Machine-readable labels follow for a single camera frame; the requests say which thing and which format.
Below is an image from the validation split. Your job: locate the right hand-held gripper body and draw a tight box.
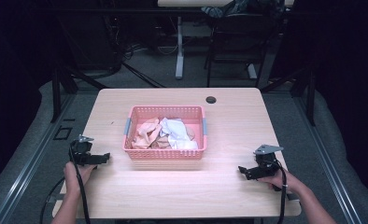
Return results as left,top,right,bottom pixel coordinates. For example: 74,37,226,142
253,144,285,180

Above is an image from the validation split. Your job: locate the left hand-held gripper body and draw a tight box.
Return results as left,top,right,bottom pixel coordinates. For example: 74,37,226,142
69,133,95,166

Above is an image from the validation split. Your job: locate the person's right hand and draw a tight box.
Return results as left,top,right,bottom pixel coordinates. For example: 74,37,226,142
257,168,302,194

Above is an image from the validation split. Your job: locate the person's left hand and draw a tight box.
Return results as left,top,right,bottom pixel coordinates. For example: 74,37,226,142
63,161,98,196

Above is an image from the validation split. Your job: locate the peach cloth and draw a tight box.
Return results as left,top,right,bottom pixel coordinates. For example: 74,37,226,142
131,117,163,150

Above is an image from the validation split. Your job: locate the black metal stand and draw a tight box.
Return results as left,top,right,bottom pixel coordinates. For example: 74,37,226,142
260,60,318,127
50,59,108,124

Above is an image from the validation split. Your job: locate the pink plastic basket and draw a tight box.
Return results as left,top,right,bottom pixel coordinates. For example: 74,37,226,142
122,105,209,161

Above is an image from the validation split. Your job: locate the white cloth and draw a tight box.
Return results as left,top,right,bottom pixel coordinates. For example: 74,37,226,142
158,117,199,150

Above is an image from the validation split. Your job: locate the white desk leg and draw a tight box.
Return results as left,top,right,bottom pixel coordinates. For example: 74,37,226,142
247,63,259,80
174,15,186,80

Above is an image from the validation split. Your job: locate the black chair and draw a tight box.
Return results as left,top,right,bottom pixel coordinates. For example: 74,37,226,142
204,11,272,89

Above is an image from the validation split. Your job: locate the dark patterned cloth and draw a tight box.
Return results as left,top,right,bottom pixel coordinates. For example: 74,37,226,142
200,0,287,21

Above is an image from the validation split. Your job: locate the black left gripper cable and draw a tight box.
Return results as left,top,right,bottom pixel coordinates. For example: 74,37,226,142
39,145,92,224

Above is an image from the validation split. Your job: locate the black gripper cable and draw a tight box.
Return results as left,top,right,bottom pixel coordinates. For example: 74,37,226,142
39,145,92,224
272,159,290,224

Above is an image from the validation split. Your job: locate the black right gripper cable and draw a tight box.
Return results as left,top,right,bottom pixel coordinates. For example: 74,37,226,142
272,159,290,224

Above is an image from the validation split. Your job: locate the aluminium rail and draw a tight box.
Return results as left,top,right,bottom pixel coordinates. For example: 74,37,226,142
292,92,365,224
0,91,78,224

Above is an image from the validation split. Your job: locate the bundle of floor cables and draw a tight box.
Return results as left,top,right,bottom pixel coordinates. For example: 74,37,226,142
120,41,180,62

